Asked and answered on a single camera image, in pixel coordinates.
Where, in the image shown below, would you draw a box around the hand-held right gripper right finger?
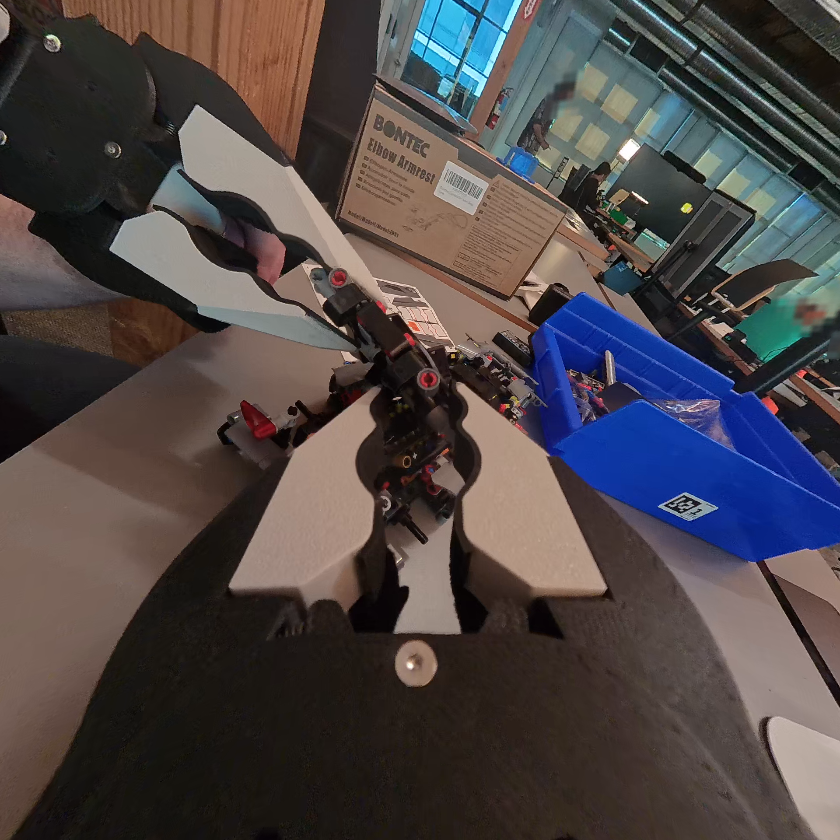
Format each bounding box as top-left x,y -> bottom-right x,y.
453,382 -> 608,603

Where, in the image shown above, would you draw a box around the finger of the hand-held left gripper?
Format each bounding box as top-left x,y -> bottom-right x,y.
176,105 -> 383,299
107,206 -> 361,352

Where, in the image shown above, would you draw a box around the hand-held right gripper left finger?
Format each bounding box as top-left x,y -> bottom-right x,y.
228,386 -> 384,603

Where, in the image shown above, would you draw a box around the large grey lego model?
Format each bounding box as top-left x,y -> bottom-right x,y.
217,341 -> 549,546

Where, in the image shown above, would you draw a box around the small black lego assembly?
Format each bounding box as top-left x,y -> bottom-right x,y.
311,266 -> 460,421

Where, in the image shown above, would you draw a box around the person's left forearm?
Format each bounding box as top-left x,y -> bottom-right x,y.
0,197 -> 126,311

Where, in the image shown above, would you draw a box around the lego sticker sheet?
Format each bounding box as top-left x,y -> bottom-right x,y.
305,262 -> 454,349

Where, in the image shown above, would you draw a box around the person's left hand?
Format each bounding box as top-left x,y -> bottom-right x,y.
225,222 -> 287,282

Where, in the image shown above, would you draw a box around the wooden pillar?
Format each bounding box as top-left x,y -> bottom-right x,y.
62,0 -> 327,368

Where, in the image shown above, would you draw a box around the blue storage bin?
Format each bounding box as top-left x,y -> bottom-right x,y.
530,292 -> 840,562

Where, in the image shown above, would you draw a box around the clear plastic bags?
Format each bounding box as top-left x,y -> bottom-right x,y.
646,397 -> 736,447

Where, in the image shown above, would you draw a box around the brown cardboard box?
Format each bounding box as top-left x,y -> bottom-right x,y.
336,75 -> 568,299

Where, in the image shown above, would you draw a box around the green bag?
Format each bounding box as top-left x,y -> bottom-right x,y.
735,308 -> 788,358

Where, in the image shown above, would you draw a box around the black stand pole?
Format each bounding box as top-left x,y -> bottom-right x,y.
731,335 -> 834,395

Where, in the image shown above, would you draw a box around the wooden chair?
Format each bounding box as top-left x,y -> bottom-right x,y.
712,259 -> 818,316

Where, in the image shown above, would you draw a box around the black monitor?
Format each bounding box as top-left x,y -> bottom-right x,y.
607,143 -> 713,240

